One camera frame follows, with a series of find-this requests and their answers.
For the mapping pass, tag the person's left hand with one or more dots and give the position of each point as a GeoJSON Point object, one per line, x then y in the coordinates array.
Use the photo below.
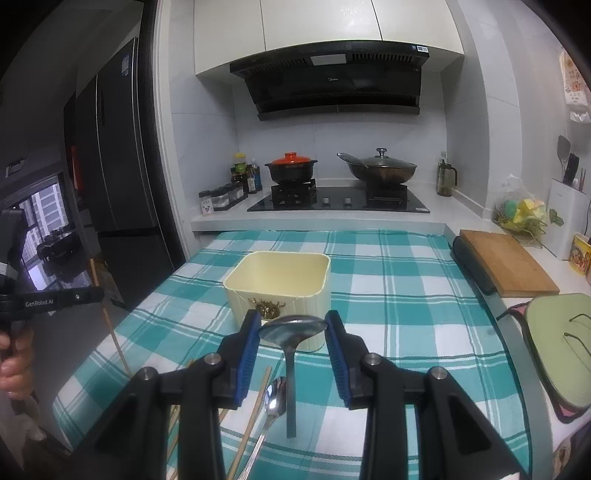
{"type": "Point", "coordinates": [16, 371]}

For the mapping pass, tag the black wok glass lid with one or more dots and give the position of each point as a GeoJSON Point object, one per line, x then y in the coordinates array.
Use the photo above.
{"type": "Point", "coordinates": [380, 169]}

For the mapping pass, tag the yellow box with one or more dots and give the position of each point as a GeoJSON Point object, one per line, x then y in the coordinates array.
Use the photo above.
{"type": "Point", "coordinates": [580, 254]}

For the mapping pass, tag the spice jar rack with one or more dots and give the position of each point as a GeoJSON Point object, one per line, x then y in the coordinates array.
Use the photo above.
{"type": "Point", "coordinates": [221, 198]}

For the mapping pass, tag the sauce bottles group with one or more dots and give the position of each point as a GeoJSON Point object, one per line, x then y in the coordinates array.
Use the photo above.
{"type": "Point", "coordinates": [246, 173]}

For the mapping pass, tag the black range hood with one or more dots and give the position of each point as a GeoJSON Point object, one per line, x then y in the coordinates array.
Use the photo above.
{"type": "Point", "coordinates": [347, 76]}

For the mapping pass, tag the teal white checkered tablecloth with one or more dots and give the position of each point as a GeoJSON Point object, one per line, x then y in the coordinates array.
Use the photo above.
{"type": "Point", "coordinates": [401, 292]}

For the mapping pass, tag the hanging snack bag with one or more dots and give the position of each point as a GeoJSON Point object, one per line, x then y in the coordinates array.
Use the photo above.
{"type": "Point", "coordinates": [576, 91]}

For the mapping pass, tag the wooden cutting board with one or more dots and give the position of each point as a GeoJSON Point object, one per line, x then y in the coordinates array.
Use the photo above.
{"type": "Point", "coordinates": [512, 270]}

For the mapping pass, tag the black pot orange lid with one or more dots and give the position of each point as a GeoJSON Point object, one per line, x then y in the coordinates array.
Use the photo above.
{"type": "Point", "coordinates": [291, 169]}

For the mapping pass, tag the white utensil canister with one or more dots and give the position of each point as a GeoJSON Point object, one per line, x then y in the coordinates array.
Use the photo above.
{"type": "Point", "coordinates": [566, 209]}

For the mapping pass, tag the plastic bag with vegetables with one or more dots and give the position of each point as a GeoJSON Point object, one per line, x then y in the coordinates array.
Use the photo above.
{"type": "Point", "coordinates": [518, 212]}

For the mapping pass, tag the black refrigerator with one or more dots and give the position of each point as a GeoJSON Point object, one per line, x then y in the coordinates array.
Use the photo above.
{"type": "Point", "coordinates": [116, 187]}

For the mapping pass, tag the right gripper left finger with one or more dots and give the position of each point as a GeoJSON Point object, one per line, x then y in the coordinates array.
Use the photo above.
{"type": "Point", "coordinates": [129, 440]}

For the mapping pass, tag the dark glass jar with handle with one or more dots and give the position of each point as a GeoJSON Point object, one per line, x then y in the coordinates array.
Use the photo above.
{"type": "Point", "coordinates": [447, 177]}

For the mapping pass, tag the black gas stove top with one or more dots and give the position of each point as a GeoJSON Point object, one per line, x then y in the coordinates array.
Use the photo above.
{"type": "Point", "coordinates": [310, 196]}

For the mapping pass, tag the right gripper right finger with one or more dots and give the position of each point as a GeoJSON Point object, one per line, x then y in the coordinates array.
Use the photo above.
{"type": "Point", "coordinates": [455, 439]}

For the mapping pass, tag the cream plastic utensil holder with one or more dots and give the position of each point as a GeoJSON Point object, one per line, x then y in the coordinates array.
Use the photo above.
{"type": "Point", "coordinates": [278, 284]}

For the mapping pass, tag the steel spoon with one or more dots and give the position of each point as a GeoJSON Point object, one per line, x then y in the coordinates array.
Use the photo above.
{"type": "Point", "coordinates": [275, 405]}
{"type": "Point", "coordinates": [288, 333]}

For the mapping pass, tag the white upper cabinets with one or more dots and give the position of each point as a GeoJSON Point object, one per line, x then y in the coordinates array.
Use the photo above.
{"type": "Point", "coordinates": [225, 31]}

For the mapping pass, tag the green pan lid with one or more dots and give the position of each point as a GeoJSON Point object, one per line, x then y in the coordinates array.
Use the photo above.
{"type": "Point", "coordinates": [556, 332]}

